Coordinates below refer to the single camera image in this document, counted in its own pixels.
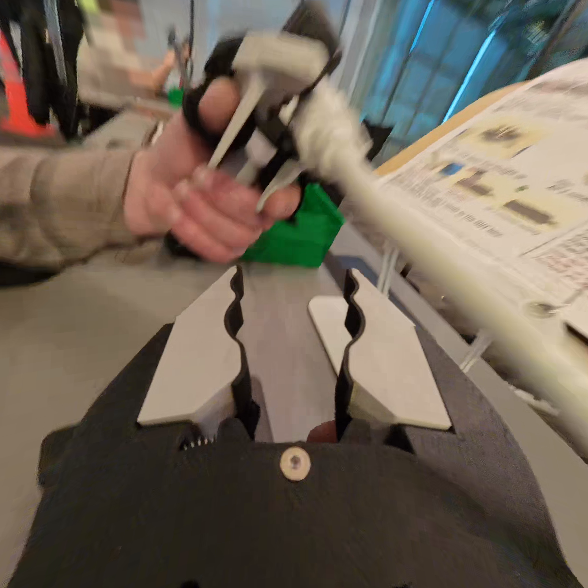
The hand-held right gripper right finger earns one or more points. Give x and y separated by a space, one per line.
390 367

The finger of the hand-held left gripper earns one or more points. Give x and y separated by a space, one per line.
280 64

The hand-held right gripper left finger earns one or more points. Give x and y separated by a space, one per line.
193 367

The green plastic bin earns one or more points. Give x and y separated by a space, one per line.
294 239
175 97

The person's left hand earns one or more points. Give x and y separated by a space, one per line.
193 216

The printed instruction sheet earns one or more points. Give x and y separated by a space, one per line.
505 174

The orange traffic cone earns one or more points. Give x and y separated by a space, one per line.
18 105

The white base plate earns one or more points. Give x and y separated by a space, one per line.
327 330

